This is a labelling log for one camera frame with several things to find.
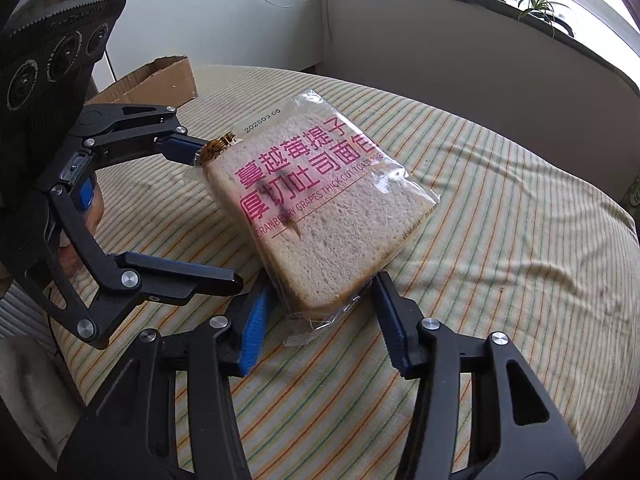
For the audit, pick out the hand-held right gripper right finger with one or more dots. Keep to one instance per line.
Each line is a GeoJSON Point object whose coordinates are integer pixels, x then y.
{"type": "Point", "coordinates": [395, 330]}

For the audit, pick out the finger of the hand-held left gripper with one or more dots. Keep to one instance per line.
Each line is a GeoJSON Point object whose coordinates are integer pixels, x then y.
{"type": "Point", "coordinates": [175, 147]}
{"type": "Point", "coordinates": [175, 280]}

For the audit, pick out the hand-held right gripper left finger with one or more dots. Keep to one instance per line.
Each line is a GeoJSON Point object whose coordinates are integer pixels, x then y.
{"type": "Point", "coordinates": [255, 325]}

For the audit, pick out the brown cardboard box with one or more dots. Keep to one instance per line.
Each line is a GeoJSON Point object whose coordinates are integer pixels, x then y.
{"type": "Point", "coordinates": [160, 80]}

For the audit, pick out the sliced bread packet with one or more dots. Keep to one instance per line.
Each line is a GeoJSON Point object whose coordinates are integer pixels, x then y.
{"type": "Point", "coordinates": [325, 210]}

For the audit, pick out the person's left hand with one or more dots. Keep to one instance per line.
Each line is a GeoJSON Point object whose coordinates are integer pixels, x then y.
{"type": "Point", "coordinates": [98, 212]}

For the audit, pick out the striped yellow tablecloth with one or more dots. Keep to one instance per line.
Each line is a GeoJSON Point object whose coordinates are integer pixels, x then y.
{"type": "Point", "coordinates": [500, 260]}

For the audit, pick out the white cabinet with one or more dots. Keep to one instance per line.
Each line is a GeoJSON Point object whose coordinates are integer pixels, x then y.
{"type": "Point", "coordinates": [200, 10]}

